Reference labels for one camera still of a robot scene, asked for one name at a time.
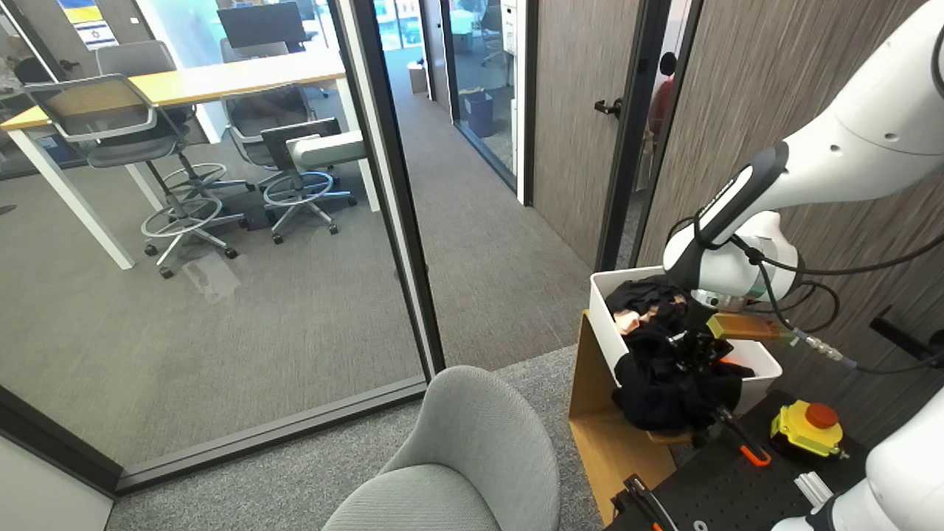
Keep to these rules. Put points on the black shirt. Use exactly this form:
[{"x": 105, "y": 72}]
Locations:
[{"x": 675, "y": 376}]

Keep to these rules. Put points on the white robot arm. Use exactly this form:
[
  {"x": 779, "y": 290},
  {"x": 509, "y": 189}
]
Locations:
[{"x": 880, "y": 133}]

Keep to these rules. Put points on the grey chair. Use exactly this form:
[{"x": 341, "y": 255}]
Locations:
[{"x": 480, "y": 458}]

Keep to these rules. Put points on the white plastic basket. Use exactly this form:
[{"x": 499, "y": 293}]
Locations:
[{"x": 745, "y": 351}]

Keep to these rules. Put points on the beige pink cloth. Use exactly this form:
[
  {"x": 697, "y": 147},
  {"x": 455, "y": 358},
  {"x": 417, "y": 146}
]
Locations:
[{"x": 629, "y": 320}]

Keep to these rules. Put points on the wooden side table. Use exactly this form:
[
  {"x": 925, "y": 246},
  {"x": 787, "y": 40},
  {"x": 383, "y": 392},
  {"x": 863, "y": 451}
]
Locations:
[{"x": 605, "y": 442}]

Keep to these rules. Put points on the white and wood table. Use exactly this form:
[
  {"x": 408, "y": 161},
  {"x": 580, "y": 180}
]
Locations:
[{"x": 186, "y": 85}]

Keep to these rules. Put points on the yellow red emergency stop button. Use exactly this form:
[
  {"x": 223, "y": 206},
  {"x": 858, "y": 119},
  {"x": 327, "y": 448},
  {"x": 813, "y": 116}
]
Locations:
[{"x": 809, "y": 425}]

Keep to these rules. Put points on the grey mesh office stool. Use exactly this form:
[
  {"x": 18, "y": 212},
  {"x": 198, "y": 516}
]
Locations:
[{"x": 113, "y": 122}]

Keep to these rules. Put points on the black door handle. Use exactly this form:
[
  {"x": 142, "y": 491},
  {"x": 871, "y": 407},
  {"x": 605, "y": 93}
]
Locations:
[{"x": 614, "y": 106}]

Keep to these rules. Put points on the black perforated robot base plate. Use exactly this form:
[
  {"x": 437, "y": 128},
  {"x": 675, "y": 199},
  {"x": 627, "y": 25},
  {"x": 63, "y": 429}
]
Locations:
[{"x": 720, "y": 488}]

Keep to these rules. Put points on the black orange handled tool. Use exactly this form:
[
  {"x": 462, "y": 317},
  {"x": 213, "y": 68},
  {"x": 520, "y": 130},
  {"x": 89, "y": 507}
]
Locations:
[{"x": 748, "y": 447}]

